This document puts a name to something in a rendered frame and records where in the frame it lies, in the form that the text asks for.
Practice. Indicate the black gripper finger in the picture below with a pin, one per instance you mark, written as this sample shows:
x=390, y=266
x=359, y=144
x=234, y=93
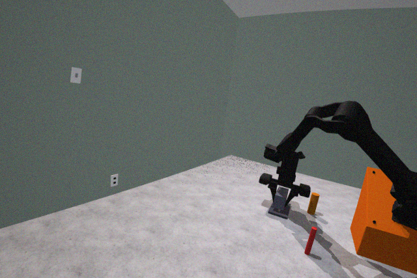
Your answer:
x=290, y=197
x=273, y=191

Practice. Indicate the red peg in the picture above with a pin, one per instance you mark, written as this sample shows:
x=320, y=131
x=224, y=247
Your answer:
x=310, y=240

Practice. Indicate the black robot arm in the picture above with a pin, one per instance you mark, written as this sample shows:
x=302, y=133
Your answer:
x=352, y=123

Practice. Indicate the orange cylinder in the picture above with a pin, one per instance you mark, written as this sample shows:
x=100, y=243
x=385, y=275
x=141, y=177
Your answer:
x=313, y=203

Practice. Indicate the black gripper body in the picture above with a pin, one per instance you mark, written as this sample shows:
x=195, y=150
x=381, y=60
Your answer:
x=285, y=179

